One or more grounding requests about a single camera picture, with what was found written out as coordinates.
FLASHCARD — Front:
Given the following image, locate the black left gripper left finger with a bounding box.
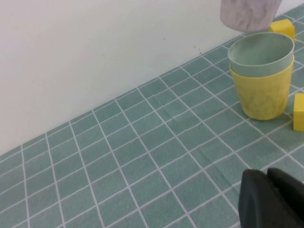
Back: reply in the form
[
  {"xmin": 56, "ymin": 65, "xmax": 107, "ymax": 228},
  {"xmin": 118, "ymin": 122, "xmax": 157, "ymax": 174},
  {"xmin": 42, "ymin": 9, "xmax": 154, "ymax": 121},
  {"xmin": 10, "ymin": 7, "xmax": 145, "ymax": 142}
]
[{"xmin": 238, "ymin": 169, "xmax": 304, "ymax": 228}]

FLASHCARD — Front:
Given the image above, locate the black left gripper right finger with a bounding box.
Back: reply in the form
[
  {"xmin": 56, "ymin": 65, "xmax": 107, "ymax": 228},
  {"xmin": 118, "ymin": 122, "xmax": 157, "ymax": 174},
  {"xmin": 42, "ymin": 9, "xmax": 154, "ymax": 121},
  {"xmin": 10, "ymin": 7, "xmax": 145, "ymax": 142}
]
[{"xmin": 267, "ymin": 167, "xmax": 304, "ymax": 218}]

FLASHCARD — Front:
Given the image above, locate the green plastic cup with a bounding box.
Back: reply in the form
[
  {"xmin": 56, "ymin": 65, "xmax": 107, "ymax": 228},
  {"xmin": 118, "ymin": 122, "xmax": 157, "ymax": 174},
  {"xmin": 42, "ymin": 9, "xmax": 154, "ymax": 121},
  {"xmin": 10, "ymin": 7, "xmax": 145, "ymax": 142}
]
[{"xmin": 227, "ymin": 32, "xmax": 295, "ymax": 78}]

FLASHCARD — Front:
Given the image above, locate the pale pink marbled plastic cup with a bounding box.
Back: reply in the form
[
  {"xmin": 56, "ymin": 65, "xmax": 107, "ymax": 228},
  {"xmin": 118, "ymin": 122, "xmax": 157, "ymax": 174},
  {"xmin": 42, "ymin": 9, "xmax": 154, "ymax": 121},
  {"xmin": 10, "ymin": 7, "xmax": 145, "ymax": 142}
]
[{"xmin": 219, "ymin": 0, "xmax": 282, "ymax": 33}]

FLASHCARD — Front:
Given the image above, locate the yellow cube block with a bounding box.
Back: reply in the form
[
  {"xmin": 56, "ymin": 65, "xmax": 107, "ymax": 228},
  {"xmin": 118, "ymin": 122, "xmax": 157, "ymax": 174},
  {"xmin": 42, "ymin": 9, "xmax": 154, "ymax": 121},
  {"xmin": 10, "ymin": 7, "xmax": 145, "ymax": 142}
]
[
  {"xmin": 268, "ymin": 19, "xmax": 296, "ymax": 41},
  {"xmin": 293, "ymin": 93, "xmax": 304, "ymax": 132}
]

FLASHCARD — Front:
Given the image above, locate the yellow plastic cup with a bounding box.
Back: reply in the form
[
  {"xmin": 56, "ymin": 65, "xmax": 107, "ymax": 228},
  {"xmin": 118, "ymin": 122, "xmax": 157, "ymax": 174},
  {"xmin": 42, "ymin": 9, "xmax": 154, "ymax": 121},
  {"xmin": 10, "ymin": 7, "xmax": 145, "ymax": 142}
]
[{"xmin": 228, "ymin": 55, "xmax": 295, "ymax": 121}]

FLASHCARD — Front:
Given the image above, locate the green checked tablecloth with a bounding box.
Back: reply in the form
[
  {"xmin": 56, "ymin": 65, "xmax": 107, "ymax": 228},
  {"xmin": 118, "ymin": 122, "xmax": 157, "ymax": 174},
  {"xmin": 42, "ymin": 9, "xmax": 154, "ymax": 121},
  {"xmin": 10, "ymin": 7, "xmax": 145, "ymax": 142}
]
[{"xmin": 0, "ymin": 4, "xmax": 304, "ymax": 228}]

